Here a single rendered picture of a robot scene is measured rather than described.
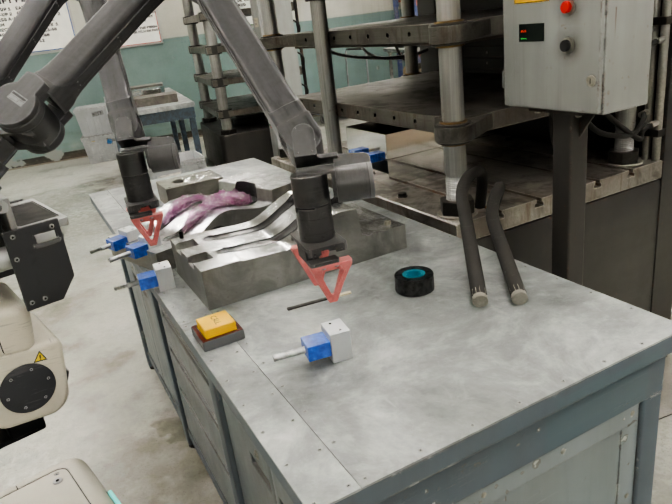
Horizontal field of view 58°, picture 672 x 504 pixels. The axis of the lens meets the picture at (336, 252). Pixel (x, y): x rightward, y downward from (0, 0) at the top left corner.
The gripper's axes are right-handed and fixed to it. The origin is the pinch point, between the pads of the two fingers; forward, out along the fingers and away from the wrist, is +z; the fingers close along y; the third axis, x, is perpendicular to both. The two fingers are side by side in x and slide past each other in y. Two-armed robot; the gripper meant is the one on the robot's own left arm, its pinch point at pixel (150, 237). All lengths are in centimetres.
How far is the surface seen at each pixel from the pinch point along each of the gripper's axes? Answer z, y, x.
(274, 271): 8.7, -18.0, -22.3
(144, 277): 8.5, -1.2, 3.4
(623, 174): 15, -1, -142
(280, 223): 3.1, -3.5, -29.5
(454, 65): -26, -2, -82
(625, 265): 47, 0, -145
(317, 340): 9, -51, -19
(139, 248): 5.9, 13.2, 2.3
